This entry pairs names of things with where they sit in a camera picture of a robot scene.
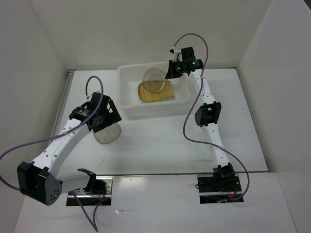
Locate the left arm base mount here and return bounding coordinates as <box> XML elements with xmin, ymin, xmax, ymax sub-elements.
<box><xmin>73</xmin><ymin>176</ymin><xmax>113</xmax><ymax>206</ymax></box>

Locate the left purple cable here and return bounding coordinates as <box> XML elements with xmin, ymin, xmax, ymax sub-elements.
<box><xmin>0</xmin><ymin>76</ymin><xmax>105</xmax><ymax>231</ymax></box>

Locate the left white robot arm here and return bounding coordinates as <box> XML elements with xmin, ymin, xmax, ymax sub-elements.
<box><xmin>17</xmin><ymin>92</ymin><xmax>121</xmax><ymax>206</ymax></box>

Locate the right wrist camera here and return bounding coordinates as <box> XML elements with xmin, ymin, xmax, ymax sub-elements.
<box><xmin>170</xmin><ymin>47</ymin><xmax>182</xmax><ymax>62</ymax></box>

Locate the purple cable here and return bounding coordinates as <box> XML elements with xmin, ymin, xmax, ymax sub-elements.
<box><xmin>0</xmin><ymin>76</ymin><xmax>105</xmax><ymax>231</ymax></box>
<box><xmin>173</xmin><ymin>33</ymin><xmax>251</xmax><ymax>201</ymax></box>

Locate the aluminium table rail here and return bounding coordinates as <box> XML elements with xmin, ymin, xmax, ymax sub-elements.
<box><xmin>51</xmin><ymin>69</ymin><xmax>76</xmax><ymax>136</ymax></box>

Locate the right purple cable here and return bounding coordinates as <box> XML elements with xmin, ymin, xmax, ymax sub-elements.
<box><xmin>173</xmin><ymin>33</ymin><xmax>251</xmax><ymax>201</ymax></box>

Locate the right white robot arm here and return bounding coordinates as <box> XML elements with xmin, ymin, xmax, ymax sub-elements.
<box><xmin>165</xmin><ymin>47</ymin><xmax>236</xmax><ymax>191</ymax></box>

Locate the bamboo woven tray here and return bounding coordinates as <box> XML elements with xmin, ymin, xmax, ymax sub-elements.
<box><xmin>138</xmin><ymin>82</ymin><xmax>175</xmax><ymax>103</ymax></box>

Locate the clear glass plate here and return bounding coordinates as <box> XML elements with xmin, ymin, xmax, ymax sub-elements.
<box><xmin>141</xmin><ymin>68</ymin><xmax>169</xmax><ymax>94</ymax></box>
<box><xmin>93</xmin><ymin>123</ymin><xmax>121</xmax><ymax>145</ymax></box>

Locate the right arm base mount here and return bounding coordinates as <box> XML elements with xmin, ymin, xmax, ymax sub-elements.
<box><xmin>195</xmin><ymin>174</ymin><xmax>244</xmax><ymax>204</ymax></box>

